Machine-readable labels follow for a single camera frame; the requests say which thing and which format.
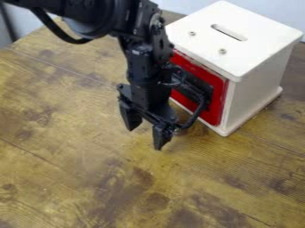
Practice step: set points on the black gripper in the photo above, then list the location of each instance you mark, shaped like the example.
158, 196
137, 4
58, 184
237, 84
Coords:
144, 97

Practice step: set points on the black drawer handle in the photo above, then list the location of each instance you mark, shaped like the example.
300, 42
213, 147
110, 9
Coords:
193, 93

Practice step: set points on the red drawer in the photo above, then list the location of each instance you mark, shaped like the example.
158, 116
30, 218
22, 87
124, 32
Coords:
209, 83

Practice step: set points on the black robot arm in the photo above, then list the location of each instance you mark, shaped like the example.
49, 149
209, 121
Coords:
134, 21

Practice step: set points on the white wooden cabinet box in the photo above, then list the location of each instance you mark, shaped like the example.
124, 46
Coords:
237, 51

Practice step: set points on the dark vertical post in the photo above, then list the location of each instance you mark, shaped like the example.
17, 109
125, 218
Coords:
7, 22

